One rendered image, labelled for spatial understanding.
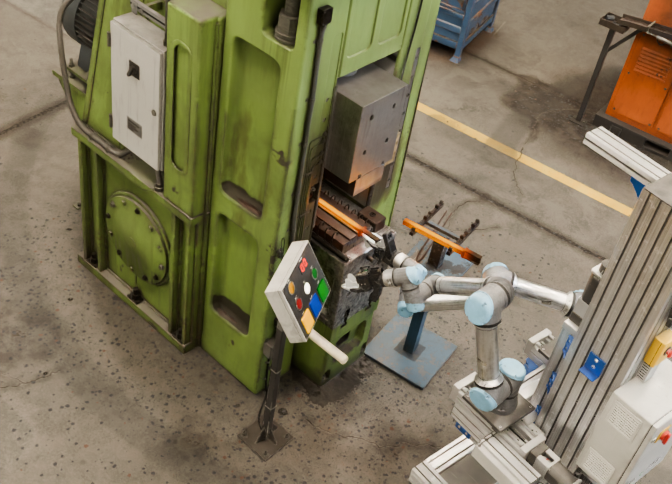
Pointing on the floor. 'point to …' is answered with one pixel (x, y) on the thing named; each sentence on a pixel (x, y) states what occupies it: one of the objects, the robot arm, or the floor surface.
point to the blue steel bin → (466, 12)
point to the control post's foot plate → (253, 437)
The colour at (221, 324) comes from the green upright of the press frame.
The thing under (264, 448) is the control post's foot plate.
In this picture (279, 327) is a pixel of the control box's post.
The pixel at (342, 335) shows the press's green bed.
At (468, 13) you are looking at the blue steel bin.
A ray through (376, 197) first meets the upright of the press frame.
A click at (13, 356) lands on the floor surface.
